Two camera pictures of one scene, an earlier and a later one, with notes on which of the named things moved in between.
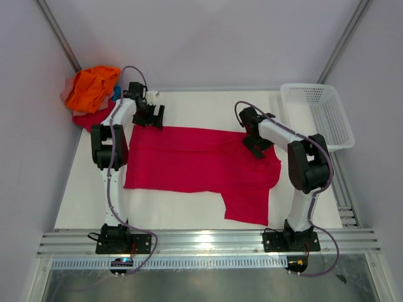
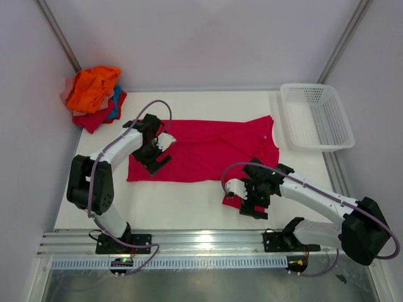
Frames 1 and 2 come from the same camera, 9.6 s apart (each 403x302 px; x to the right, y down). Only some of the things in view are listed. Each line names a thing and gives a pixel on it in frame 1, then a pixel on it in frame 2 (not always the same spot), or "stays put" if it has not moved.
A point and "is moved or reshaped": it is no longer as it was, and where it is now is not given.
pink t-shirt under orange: (68, 89) stays put
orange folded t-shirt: (90, 87) stays put
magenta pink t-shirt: (166, 159) is moved or reshaped
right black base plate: (291, 241) stays put
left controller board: (122, 262) stays put
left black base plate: (143, 243) stays put
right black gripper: (250, 144) -> (247, 207)
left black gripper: (155, 120) -> (151, 164)
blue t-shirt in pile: (117, 93) stays put
